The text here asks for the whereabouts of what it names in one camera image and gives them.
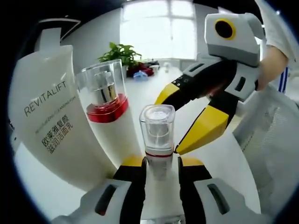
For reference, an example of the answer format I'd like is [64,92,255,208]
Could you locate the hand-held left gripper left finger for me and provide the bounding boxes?
[53,155,148,224]

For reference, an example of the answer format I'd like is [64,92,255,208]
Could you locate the light blue crumpled item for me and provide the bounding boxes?
[133,70,150,81]

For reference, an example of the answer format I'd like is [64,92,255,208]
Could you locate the green potted plant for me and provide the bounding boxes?
[97,42,142,77]

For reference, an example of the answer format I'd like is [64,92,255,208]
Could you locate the white skincare tube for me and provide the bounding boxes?
[10,45,117,193]

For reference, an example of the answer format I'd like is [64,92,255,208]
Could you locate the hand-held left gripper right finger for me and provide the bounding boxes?
[178,156,271,224]

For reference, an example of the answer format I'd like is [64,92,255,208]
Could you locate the white red-collar pump skincare bottle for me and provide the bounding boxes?
[76,59,147,170]

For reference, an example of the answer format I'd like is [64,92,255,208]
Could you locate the small red-label skincare bottle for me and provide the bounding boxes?
[139,104,185,224]

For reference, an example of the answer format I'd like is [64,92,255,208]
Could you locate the dark red cloth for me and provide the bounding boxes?
[127,61,161,77]

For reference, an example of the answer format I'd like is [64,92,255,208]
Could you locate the person in white shirt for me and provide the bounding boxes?
[254,0,299,62]

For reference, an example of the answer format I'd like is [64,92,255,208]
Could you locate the large window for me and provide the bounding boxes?
[119,0,197,62]

